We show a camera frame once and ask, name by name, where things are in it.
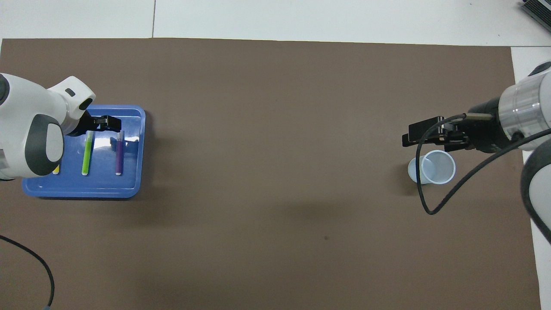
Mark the green marker pen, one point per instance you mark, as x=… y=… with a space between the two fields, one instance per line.
x=87 y=155

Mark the clear plastic cup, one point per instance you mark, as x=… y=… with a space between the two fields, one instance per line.
x=439 y=170

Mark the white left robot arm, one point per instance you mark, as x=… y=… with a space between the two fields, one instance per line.
x=26 y=112

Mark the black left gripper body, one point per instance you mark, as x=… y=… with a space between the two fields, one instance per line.
x=84 y=124

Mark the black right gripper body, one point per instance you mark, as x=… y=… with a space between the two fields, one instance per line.
x=484 y=127

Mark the purple marker pen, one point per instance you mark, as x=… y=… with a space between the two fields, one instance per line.
x=119 y=155

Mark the grey ribbed device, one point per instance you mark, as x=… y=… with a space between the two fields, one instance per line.
x=538 y=10

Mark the blue plastic tray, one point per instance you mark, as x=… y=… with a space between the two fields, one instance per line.
x=129 y=181

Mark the brown table mat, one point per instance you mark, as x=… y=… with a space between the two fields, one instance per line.
x=275 y=129

